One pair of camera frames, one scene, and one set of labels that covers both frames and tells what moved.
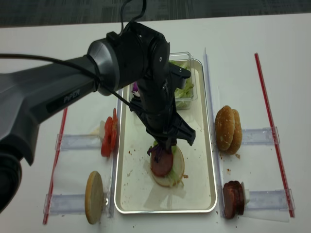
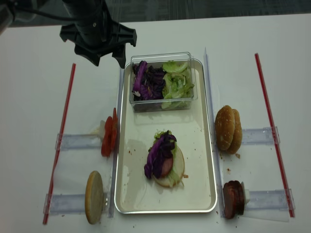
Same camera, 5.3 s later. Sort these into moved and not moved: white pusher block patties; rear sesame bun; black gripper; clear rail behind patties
Moved: black gripper
Not moved: white pusher block patties; clear rail behind patties; rear sesame bun
